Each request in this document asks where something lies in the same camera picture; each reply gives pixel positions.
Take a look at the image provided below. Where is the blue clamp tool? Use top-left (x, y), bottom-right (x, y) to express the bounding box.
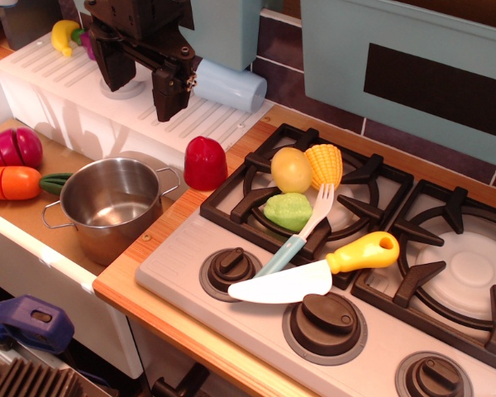
top-left (0, 295), bottom-right (74, 354)

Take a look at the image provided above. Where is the left black burner grate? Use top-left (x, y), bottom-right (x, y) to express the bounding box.
top-left (199, 122), bottom-right (415, 261)

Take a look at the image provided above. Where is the middle brown stove knob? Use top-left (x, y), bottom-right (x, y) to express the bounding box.
top-left (282, 293), bottom-right (368, 366)

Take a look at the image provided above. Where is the black burner grate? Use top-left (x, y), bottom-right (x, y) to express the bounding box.
top-left (199, 122), bottom-right (415, 261)
top-left (350, 179), bottom-right (496, 373)

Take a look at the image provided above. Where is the white toy knife yellow handle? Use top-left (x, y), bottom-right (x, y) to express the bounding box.
top-left (227, 232), bottom-right (400, 304)

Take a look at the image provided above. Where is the purple toy eggplant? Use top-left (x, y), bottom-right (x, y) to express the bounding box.
top-left (71, 28), bottom-right (96, 60)

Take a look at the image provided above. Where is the right brown stove knob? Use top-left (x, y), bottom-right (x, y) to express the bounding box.
top-left (395, 351), bottom-right (475, 397)

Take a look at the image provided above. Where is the grey toy faucet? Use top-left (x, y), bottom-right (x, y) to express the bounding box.
top-left (99, 62), bottom-right (149, 100)

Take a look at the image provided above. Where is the teal toy oven cabinet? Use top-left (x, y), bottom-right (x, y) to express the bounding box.
top-left (301, 1), bottom-right (496, 165)

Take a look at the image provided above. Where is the black ribbed heat sink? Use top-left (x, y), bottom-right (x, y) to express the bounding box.
top-left (0, 358), bottom-right (93, 397)

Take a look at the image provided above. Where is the yellow toy banana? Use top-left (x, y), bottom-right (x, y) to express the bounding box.
top-left (50, 20), bottom-right (80, 57)

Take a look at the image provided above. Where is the yellow toy corn piece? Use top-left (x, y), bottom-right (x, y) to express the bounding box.
top-left (305, 144), bottom-right (343, 190)

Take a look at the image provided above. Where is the orange wooden toy carrot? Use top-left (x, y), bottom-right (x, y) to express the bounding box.
top-left (0, 166), bottom-right (72, 201)

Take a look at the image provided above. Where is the yellow toy potato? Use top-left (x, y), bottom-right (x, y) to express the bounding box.
top-left (270, 147), bottom-right (312, 194)

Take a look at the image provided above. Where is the teal cabinet above faucet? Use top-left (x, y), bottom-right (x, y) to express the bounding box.
top-left (179, 0), bottom-right (264, 70)

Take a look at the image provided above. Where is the red toy sweet potato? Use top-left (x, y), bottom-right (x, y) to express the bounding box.
top-left (184, 136), bottom-right (228, 191)

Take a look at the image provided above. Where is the brown stove knob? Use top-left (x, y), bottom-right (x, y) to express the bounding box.
top-left (199, 247), bottom-right (262, 302)
top-left (282, 293), bottom-right (368, 366)
top-left (395, 351), bottom-right (475, 397)

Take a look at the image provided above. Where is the left brown stove knob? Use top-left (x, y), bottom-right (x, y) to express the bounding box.
top-left (199, 247), bottom-right (262, 302)

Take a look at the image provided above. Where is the green toy vegetable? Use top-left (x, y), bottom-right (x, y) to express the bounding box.
top-left (263, 193), bottom-right (312, 232)

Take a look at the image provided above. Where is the light blue plastic cup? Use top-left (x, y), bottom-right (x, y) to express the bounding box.
top-left (193, 60), bottom-right (267, 113)

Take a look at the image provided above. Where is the white and blue toy fork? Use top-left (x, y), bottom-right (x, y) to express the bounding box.
top-left (255, 184), bottom-right (335, 278)

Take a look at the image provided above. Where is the purple wooden toy onion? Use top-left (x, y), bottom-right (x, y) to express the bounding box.
top-left (0, 127), bottom-right (43, 168)

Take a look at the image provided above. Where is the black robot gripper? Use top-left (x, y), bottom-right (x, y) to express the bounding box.
top-left (84, 1), bottom-right (195, 122)

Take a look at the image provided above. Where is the right black burner grate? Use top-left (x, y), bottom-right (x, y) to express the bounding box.
top-left (350, 179), bottom-right (496, 373)

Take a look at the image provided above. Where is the stainless steel pot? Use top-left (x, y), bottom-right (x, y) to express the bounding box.
top-left (41, 157), bottom-right (181, 266)

